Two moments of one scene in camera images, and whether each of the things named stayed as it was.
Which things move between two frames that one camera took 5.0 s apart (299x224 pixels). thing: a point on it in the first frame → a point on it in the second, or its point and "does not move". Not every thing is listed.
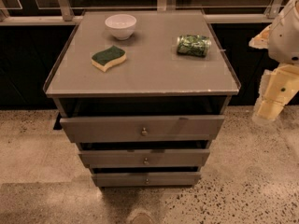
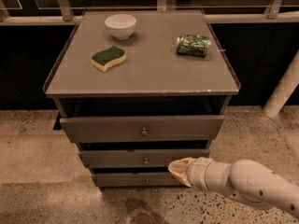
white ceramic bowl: [121, 25] does not move
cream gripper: [285, 39] → [196, 171]
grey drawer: [145, 158] does not move
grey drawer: [144, 129] does not move
